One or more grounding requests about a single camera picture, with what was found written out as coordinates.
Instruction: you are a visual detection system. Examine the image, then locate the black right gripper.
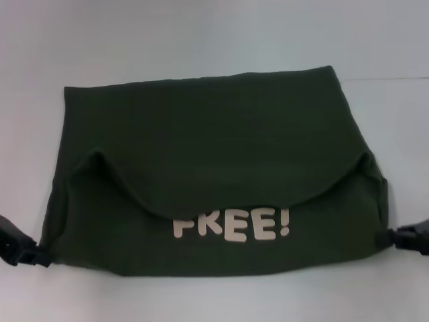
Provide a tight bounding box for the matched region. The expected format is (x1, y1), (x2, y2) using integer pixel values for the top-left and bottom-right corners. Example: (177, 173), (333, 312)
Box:
(375, 217), (429, 251)

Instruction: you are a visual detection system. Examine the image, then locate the dark green shirt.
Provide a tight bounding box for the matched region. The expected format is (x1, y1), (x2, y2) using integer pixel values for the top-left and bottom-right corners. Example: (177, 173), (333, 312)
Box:
(38, 65), (389, 279)

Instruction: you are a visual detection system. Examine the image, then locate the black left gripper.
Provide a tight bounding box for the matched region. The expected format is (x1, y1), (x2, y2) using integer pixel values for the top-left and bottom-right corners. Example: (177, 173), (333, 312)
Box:
(0, 214), (53, 269)

